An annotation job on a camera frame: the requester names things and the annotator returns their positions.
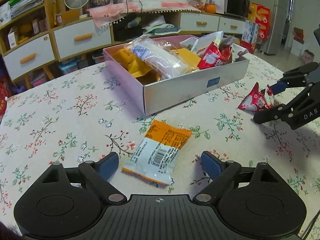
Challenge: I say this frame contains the long wooden tv cabinet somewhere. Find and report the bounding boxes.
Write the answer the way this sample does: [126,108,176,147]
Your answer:
[51,11,245,61]

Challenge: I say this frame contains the small yellow snack pack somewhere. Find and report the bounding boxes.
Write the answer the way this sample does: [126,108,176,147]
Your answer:
[172,48,201,73]

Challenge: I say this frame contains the orange white snack pack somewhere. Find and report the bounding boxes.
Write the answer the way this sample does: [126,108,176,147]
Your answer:
[122,120,191,185]

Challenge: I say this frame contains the pink cardboard box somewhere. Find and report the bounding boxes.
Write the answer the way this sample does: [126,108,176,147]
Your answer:
[103,44,249,115]

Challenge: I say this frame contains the floral tablecloth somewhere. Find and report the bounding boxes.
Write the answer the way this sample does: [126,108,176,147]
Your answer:
[1,54,319,239]

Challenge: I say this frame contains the red snack packet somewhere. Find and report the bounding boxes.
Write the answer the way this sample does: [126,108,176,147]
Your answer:
[197,42,232,70]
[238,82,274,112]

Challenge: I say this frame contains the wooden shelf cabinet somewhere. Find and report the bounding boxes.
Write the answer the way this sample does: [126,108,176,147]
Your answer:
[1,0,58,89]

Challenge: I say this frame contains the pink cloth runner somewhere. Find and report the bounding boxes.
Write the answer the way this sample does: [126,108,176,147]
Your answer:
[87,1,200,28]

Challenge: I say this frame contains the orange fruit lower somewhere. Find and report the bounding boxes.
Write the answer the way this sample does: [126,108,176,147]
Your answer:
[204,4,216,14]

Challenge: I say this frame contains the clear white cracker pack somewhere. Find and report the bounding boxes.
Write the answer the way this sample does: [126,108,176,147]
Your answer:
[124,35,189,79]

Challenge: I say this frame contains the large yellow snack bag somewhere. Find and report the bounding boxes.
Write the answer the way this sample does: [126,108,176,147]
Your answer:
[113,49,159,80]

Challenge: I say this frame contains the black open box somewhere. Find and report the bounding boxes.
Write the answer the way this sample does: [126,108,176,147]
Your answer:
[113,13,143,42]

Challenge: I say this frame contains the silver refrigerator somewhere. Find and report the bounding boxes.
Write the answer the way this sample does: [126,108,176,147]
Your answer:
[250,0,289,55]

